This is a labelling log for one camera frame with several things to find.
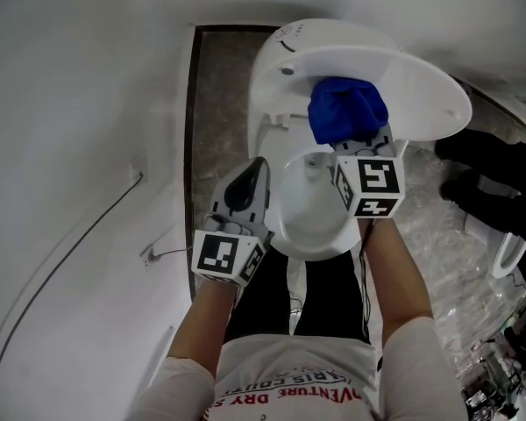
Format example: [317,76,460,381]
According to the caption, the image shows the small white toilet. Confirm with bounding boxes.
[464,224,526,281]

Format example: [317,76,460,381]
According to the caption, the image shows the white wall socket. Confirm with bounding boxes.
[140,245,160,268]

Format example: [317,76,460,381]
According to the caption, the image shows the blue cloth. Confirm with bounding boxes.
[307,75,389,146]

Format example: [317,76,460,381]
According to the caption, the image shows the person's left forearm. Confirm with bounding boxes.
[166,278,246,372]

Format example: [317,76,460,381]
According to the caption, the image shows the grey plug cable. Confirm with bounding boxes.
[150,246,195,263]

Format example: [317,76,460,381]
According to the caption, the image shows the person's white printed shirt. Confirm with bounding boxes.
[133,313,466,421]

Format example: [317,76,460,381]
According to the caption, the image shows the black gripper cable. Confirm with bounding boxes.
[357,220,377,342]

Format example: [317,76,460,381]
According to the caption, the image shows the white toilet lid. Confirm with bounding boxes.
[260,44,473,142]

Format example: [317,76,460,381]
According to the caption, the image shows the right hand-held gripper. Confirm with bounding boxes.
[331,123,407,219]

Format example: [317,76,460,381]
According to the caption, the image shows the person's right forearm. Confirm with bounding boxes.
[354,216,435,354]

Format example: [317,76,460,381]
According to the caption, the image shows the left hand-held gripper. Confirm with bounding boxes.
[191,156,272,287]

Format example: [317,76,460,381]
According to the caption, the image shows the person's black trousers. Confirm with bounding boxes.
[225,243,378,346]

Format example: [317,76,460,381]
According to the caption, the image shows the long black wall cable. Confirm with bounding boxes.
[0,171,145,414]

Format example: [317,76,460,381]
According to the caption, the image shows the cluttered electronic equipment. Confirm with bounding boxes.
[462,291,526,421]

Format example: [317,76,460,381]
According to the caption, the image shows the white toilet body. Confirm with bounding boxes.
[247,18,404,262]

